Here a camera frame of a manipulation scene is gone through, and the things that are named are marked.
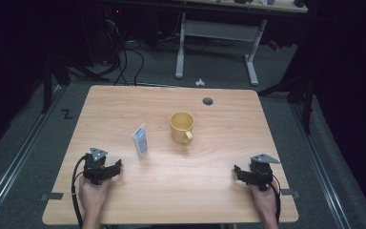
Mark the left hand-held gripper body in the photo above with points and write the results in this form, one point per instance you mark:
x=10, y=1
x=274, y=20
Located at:
x=94, y=165

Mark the white and blue tube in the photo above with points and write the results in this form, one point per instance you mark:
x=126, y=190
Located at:
x=140, y=140

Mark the white-framed wooden desk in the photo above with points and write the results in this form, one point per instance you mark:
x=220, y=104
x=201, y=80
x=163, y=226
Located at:
x=219, y=30

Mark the person's right hand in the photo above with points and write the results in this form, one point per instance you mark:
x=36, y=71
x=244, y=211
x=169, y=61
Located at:
x=265, y=202

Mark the white crumpled scrap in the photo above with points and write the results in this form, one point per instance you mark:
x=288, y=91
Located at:
x=199, y=83

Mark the black metal stand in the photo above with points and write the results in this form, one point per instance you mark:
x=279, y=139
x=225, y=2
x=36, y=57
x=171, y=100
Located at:
x=307, y=105
x=47, y=86

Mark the grey tape strip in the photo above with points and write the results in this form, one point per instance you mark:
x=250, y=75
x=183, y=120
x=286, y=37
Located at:
x=290, y=193
x=52, y=196

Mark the person's left hand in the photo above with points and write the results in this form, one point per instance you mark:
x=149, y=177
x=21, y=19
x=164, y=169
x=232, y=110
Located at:
x=92, y=197

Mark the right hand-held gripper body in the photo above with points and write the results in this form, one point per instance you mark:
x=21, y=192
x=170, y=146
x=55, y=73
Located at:
x=261, y=173

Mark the grey table grommet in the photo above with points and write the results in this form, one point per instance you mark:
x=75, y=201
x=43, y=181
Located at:
x=207, y=101

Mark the metal floor rail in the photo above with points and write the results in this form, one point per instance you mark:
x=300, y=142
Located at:
x=16, y=162
x=321, y=168

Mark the small red object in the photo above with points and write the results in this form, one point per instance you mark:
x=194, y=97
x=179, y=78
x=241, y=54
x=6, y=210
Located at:
x=274, y=45

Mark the small black object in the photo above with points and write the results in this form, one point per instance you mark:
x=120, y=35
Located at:
x=299, y=3

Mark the yellow mug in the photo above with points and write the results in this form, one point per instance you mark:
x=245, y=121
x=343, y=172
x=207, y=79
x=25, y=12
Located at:
x=181, y=127

